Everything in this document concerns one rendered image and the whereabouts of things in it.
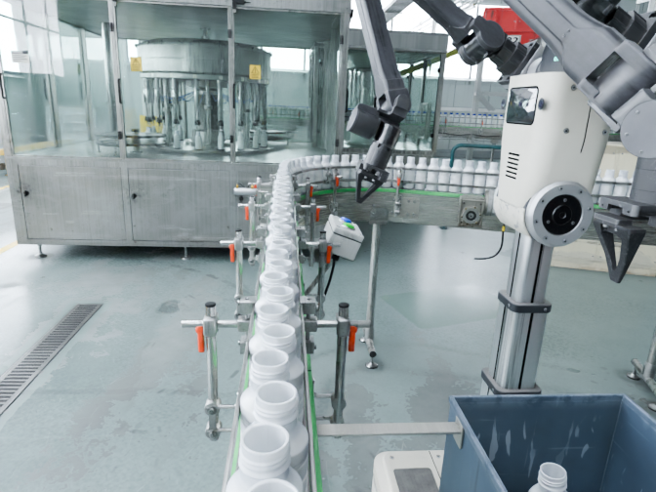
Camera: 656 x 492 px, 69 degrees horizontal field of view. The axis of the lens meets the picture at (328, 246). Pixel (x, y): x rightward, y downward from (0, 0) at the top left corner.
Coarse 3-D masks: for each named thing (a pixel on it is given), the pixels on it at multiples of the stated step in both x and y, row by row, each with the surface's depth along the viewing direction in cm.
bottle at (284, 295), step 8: (272, 288) 66; (280, 288) 66; (288, 288) 66; (272, 296) 63; (280, 296) 63; (288, 296) 63; (288, 304) 64; (296, 320) 65; (296, 328) 64; (296, 336) 65
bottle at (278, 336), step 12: (276, 324) 55; (264, 336) 52; (276, 336) 55; (288, 336) 52; (264, 348) 53; (276, 348) 52; (288, 348) 52; (300, 360) 55; (300, 372) 53; (300, 384) 53; (300, 396) 54; (300, 408) 54; (300, 420) 55
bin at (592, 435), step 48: (336, 432) 73; (384, 432) 73; (432, 432) 74; (480, 432) 82; (528, 432) 83; (576, 432) 84; (624, 432) 82; (480, 480) 68; (528, 480) 86; (576, 480) 87; (624, 480) 82
